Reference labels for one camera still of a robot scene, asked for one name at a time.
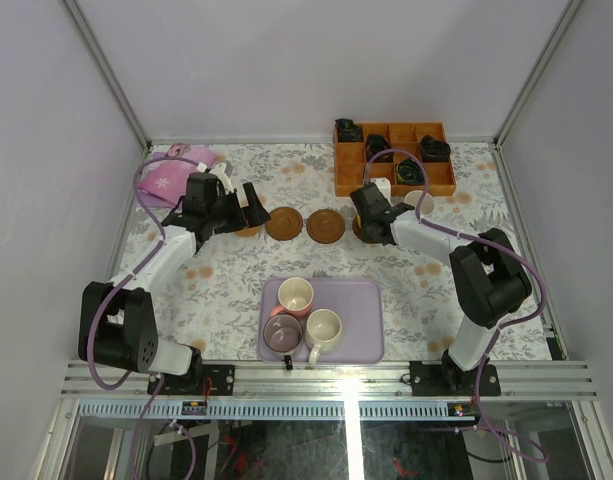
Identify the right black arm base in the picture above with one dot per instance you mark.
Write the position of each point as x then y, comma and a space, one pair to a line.
444, 378

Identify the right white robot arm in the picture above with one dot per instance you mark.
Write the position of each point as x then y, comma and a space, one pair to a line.
489, 278

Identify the aluminium front rail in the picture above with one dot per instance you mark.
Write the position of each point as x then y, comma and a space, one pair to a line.
513, 380

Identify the light wooden coaster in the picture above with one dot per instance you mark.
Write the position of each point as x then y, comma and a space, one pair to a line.
250, 231

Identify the pink mug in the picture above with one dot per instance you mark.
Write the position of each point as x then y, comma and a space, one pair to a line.
295, 297

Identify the cream white mug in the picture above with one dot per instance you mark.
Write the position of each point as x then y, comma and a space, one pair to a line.
323, 333

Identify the dark brown left saucer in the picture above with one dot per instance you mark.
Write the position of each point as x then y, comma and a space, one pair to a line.
285, 224

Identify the dark brown saucer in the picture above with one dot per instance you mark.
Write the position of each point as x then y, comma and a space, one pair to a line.
325, 226
356, 227
285, 224

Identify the light blue mug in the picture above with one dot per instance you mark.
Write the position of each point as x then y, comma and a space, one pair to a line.
424, 203

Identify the orange compartment box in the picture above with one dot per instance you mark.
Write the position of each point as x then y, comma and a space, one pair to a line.
385, 152

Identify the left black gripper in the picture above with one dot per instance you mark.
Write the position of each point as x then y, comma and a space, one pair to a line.
239, 216

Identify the dark brown right saucer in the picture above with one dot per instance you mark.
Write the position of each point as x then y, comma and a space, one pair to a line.
356, 227

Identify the purple mug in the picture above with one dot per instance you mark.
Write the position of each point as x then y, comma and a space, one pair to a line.
283, 334

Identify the lilac plastic tray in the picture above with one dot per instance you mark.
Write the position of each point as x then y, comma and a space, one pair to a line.
358, 302

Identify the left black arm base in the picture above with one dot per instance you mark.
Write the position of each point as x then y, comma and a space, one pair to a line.
206, 380

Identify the pink folded cloth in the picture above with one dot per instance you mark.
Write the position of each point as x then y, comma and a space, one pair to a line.
165, 182

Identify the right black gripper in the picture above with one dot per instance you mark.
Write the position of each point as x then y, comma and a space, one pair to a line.
366, 235

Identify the dark brown middle saucer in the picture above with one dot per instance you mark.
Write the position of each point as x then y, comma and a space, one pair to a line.
325, 226

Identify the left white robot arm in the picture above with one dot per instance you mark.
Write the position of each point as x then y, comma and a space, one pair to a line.
118, 325

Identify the black bundle far left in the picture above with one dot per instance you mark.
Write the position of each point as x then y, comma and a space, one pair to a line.
348, 131

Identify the blue slotted cable duct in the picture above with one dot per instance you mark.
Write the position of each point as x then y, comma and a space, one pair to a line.
275, 410

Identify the black bundle right compartment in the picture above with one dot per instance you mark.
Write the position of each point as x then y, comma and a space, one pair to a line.
433, 150

